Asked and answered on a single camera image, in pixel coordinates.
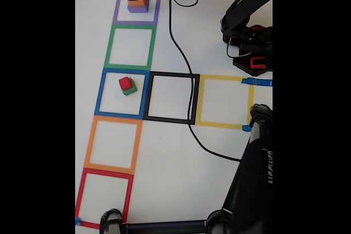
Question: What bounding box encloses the large purple cube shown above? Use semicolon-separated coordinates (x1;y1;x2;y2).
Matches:
127;0;150;14

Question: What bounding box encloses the small red cube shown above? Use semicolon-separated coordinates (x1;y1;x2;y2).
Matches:
118;77;132;91

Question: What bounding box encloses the green cube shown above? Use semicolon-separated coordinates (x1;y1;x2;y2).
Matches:
120;78;137;96

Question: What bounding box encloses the red base clamp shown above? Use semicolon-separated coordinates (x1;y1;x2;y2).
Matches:
249;56;267;70

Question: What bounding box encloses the purple square frame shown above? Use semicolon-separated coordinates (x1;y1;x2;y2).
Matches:
112;0;162;26

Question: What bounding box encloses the green square frame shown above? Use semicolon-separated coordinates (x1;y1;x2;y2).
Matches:
104;24;156;71

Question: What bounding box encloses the black square frame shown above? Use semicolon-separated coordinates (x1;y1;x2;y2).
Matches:
142;71;200;125

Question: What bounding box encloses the blue square frame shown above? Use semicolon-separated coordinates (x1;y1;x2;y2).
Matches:
94;68;151;119

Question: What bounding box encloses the black camera cable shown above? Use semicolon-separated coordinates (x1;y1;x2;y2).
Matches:
167;0;244;162

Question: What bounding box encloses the yellow square frame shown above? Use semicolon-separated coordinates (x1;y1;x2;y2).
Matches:
195;74;254;130

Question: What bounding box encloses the orange square frame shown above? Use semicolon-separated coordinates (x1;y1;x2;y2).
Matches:
83;115;143;175

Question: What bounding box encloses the black camera tripod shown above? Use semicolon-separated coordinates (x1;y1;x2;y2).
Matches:
99;104;273;234

